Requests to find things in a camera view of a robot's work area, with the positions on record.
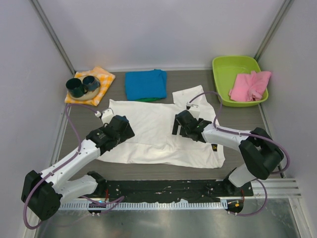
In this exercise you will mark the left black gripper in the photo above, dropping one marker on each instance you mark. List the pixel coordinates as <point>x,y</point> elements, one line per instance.
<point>128,134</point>

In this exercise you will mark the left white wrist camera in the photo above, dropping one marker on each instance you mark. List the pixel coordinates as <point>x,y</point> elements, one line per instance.
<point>105,116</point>

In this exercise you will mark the folded blue t-shirt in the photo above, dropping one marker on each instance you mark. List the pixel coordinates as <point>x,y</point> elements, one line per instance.
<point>146,84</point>

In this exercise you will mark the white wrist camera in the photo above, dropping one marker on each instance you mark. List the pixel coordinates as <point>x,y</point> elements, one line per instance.
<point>105,116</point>
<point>193,109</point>

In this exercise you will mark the dark green mug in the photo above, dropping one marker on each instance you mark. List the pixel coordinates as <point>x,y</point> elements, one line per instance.
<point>75,88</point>

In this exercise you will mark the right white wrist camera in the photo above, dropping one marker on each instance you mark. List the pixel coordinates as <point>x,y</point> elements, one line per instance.
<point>193,109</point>

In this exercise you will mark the white printed t-shirt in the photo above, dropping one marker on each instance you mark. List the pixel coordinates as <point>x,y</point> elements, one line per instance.
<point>154,143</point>

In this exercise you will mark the folded green t-shirt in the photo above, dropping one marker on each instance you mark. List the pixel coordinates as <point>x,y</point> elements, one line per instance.
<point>148,99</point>

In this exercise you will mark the beige ceramic plate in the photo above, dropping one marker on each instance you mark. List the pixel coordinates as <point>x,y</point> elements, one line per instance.
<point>88,95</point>

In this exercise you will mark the dark blue mug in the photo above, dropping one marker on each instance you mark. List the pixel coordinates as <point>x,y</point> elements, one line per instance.
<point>91,83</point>

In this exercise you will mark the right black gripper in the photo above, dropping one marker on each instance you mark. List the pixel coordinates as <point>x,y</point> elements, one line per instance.
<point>177,124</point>

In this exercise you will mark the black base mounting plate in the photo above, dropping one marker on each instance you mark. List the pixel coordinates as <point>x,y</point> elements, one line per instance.
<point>168,191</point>

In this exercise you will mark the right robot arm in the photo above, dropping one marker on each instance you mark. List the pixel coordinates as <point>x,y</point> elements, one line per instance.
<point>260,153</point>

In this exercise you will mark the green plastic basin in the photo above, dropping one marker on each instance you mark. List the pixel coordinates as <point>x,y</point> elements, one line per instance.
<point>225,70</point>

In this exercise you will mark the pink t-shirt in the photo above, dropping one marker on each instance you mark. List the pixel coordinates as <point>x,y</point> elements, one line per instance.
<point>249,87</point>

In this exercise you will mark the white slotted cable duct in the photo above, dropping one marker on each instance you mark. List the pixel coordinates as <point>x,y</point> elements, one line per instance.
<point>181,205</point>

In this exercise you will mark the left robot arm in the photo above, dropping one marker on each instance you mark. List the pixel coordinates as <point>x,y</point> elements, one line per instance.
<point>44,192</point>

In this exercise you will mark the orange checkered cloth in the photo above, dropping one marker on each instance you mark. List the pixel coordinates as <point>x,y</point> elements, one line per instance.
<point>106,78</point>

